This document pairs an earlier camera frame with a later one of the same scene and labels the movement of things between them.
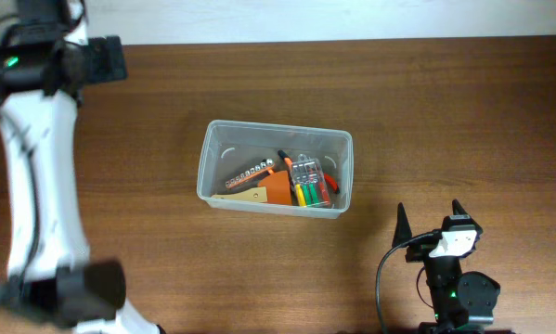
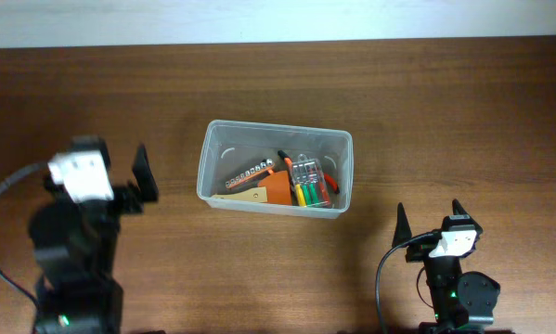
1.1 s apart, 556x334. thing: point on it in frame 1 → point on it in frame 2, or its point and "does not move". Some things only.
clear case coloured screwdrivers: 310,186 does not move
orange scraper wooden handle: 275,187 does not move
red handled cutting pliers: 335,186 does not move
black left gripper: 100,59 → 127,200
